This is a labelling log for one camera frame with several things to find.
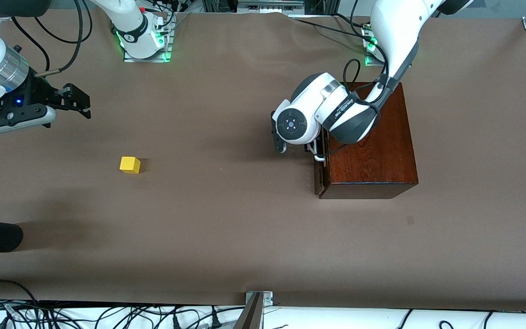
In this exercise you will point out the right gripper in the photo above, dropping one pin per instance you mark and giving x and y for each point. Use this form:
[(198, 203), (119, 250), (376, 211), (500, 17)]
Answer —
[(38, 92)]

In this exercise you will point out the light wooden plank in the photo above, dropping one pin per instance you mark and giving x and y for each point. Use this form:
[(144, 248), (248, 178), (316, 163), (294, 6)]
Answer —
[(320, 180)]

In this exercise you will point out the yellow block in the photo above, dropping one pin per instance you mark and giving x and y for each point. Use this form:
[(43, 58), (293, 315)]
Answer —
[(129, 165)]

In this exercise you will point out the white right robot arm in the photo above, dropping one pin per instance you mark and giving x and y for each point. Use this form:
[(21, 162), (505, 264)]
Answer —
[(130, 23)]

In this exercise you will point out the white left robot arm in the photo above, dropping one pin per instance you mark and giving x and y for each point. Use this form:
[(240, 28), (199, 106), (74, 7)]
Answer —
[(395, 36)]

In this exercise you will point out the dark wooden cabinet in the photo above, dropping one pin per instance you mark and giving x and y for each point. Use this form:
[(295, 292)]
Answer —
[(372, 160)]

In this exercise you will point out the brown paper table cover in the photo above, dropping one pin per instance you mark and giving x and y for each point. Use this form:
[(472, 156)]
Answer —
[(199, 205)]

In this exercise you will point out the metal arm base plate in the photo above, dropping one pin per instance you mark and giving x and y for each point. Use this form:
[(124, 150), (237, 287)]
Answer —
[(149, 60), (369, 61)]

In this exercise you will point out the aluminium frame rail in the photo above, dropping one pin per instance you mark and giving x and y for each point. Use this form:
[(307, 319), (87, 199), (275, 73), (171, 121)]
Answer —
[(270, 5)]

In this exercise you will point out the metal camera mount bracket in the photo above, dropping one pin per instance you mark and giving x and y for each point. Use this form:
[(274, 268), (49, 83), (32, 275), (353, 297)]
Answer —
[(256, 310)]

